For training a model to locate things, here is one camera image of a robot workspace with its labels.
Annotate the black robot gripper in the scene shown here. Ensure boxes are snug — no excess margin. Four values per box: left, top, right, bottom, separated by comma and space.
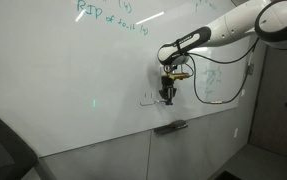
160, 76, 177, 105

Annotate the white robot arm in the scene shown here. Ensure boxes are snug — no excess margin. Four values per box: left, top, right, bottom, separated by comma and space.
157, 0, 287, 105

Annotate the black whiteboard eraser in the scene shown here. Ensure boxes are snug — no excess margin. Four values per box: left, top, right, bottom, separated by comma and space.
170, 120, 187, 129

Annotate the black mesh office chair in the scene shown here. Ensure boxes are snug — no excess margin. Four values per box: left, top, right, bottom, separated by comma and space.
0, 119, 57, 180

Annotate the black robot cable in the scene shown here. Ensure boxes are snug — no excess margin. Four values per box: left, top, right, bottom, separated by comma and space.
182, 38, 261, 105

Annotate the large wall whiteboard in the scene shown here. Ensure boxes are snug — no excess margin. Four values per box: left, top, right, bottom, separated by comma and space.
0, 0, 251, 157

